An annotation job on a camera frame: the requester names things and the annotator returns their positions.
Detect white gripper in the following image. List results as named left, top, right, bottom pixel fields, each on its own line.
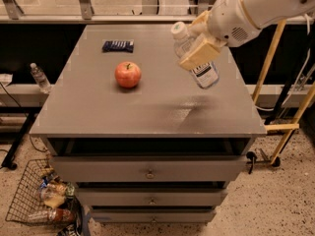
left=178, top=0, right=261, bottom=71

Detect clear plastic water bottle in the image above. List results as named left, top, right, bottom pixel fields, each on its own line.
left=170, top=22, right=220, bottom=89

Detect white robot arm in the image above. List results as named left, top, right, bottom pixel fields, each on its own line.
left=179, top=0, right=315, bottom=71

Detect small bottle on ledge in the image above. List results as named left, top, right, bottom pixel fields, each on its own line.
left=30, top=63, right=52, bottom=94

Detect bottle in basket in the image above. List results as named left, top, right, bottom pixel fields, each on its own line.
left=27, top=208, right=75, bottom=222

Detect red apple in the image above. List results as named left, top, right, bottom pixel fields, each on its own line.
left=114, top=61, right=142, bottom=89

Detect dark blue snack bag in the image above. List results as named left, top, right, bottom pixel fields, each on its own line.
left=102, top=40, right=134, bottom=53

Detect grey drawer cabinet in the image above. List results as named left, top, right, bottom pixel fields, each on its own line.
left=31, top=25, right=265, bottom=223

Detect snack bags in basket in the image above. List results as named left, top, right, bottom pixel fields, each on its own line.
left=36, top=167, right=75, bottom=208

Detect wire basket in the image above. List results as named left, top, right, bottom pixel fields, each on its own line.
left=6, top=159, right=77, bottom=226

